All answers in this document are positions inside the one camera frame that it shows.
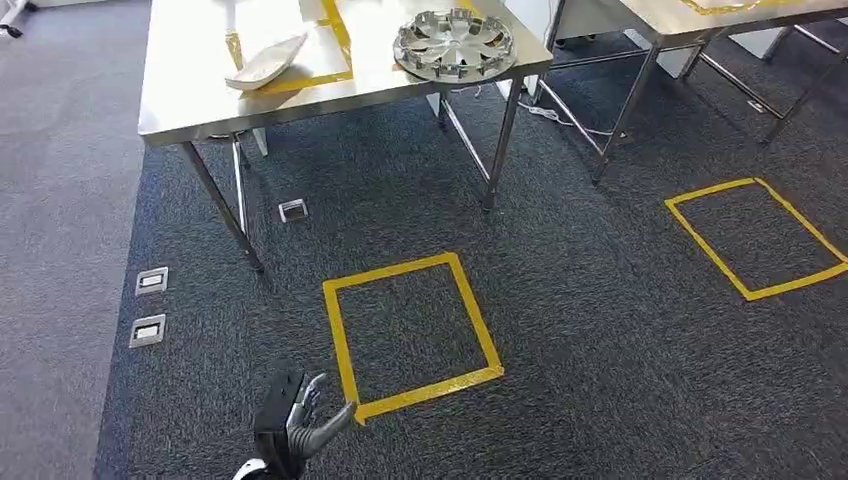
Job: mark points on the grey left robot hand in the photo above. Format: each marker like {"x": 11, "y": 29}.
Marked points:
{"x": 291, "y": 424}

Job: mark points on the white plastic mirror cover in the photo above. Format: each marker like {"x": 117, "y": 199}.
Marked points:
{"x": 265, "y": 63}

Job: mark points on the yellow floor tape square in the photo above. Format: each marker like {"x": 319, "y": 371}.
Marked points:
{"x": 424, "y": 391}
{"x": 702, "y": 245}

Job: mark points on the steel floor socket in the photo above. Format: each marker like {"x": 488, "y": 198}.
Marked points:
{"x": 293, "y": 210}
{"x": 152, "y": 281}
{"x": 147, "y": 331}

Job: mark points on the white leg under table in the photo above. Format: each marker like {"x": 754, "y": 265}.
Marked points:
{"x": 260, "y": 141}

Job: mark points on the large steel table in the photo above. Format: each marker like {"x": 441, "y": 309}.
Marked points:
{"x": 185, "y": 79}

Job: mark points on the yellow tape on table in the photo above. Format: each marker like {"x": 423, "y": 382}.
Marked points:
{"x": 729, "y": 8}
{"x": 341, "y": 40}

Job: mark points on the silver wheel hubcap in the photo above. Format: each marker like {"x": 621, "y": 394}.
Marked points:
{"x": 454, "y": 46}

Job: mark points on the white cabinet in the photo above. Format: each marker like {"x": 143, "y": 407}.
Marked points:
{"x": 530, "y": 20}

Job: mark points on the black chair foot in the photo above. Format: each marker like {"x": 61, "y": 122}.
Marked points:
{"x": 10, "y": 30}

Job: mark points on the white panel under table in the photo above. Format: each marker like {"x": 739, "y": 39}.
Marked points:
{"x": 669, "y": 60}

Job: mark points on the steel frame table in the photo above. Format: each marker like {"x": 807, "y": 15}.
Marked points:
{"x": 662, "y": 20}

